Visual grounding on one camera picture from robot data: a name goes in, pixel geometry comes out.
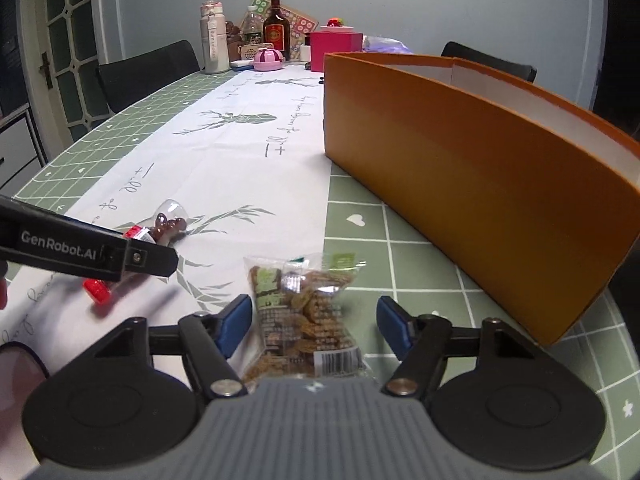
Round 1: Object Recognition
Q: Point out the small red-capped candy bottle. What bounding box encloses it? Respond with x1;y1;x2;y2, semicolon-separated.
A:
82;200;189;309

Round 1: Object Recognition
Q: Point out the brown biscuit snack packet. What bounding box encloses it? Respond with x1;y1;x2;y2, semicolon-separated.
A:
243;252;366;387

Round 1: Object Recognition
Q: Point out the white drawer cabinet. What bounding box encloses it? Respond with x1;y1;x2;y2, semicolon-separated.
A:
0;105;47;196

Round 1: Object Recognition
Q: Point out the white printed table runner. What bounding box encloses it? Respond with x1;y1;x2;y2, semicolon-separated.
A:
0;62;334;480

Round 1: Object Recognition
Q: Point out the glass panel door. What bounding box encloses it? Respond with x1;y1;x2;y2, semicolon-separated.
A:
17;0;111;153

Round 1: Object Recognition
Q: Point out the black chair left side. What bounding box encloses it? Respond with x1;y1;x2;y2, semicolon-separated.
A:
96;40;200;113

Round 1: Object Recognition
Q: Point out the black chair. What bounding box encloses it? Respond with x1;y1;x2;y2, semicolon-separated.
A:
96;40;200;113
440;41;537;82

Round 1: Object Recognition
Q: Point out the orange cardboard box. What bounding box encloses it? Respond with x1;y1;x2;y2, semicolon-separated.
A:
324;52;639;346

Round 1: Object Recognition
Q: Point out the white tall water bottle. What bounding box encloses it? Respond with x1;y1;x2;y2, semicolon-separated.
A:
200;0;230;74

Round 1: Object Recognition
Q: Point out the small beige radio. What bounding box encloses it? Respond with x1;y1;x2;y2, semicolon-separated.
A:
239;42;273;61

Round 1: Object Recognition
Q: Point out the pink round container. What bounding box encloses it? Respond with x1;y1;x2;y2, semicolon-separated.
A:
253;48;284;72

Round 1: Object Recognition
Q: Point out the clear plastic water bottle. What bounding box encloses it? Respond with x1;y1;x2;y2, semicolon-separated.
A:
242;6;262;44

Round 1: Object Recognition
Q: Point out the dark liquor bottle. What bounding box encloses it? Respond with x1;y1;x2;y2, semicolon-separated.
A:
262;0;291;61

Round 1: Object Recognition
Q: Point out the magenta gift box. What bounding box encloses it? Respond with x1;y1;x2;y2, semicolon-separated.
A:
310;26;363;73

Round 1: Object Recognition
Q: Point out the colourful game board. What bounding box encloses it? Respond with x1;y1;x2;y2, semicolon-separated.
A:
250;0;319;61

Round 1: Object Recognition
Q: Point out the black chair right side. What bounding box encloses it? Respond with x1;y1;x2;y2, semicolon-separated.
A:
440;41;537;82

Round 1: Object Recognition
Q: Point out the purple tissue pack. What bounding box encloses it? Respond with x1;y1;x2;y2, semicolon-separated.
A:
362;35;412;54

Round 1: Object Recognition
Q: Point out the plate with toy fruit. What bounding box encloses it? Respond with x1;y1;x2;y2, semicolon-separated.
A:
320;16;354;34

